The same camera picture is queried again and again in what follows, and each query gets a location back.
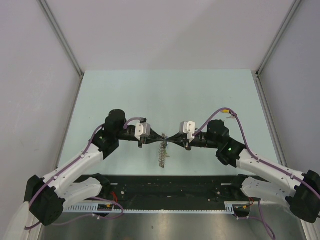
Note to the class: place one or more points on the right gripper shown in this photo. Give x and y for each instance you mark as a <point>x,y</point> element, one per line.
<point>178,136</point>

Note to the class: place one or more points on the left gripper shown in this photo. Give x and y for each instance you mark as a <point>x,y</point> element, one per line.
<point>151,139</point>

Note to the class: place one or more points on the metal keyring holder disc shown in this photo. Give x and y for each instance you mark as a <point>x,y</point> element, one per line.
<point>162,151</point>

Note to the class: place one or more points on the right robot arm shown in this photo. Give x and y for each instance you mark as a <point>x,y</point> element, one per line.
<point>298,191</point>

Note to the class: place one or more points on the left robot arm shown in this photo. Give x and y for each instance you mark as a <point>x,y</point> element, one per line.
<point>49,195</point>

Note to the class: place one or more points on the black white tag key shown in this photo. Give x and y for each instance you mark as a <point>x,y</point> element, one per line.
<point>232,116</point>

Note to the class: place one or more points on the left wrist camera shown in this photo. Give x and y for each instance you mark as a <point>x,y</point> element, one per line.
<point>142,130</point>

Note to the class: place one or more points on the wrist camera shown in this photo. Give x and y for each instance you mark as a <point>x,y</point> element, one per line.
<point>142,130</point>
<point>189,128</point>

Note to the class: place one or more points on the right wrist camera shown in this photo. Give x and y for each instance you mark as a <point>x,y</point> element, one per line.
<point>189,128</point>

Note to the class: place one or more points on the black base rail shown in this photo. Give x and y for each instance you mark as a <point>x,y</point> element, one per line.
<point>172,193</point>

